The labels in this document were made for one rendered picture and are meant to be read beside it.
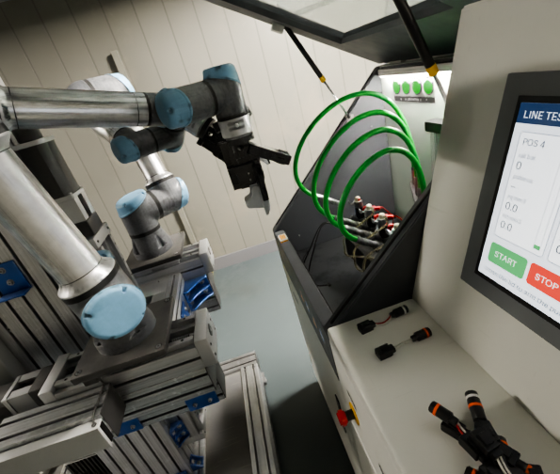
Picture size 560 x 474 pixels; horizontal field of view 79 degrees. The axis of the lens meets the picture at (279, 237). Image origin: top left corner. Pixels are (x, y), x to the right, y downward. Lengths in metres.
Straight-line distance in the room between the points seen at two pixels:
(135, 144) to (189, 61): 1.91
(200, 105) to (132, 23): 2.24
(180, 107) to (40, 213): 0.32
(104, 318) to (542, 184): 0.74
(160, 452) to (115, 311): 0.90
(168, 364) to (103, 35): 2.47
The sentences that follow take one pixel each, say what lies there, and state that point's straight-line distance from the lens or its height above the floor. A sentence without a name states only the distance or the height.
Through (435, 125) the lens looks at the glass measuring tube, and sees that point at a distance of 1.11.
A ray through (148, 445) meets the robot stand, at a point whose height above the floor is 0.47.
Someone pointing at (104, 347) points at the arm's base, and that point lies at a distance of 0.94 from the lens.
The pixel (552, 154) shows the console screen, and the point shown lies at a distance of 0.58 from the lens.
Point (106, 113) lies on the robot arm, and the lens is 0.83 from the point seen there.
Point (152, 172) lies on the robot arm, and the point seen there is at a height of 1.31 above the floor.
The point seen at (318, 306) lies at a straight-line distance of 0.94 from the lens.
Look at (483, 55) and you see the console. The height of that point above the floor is 1.47.
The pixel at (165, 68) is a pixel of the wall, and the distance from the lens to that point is 2.92.
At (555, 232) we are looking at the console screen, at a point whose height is 1.26.
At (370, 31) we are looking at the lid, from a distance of 1.14.
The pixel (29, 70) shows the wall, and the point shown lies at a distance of 3.15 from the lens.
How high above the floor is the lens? 1.54
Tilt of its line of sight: 26 degrees down
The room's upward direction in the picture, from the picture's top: 16 degrees counter-clockwise
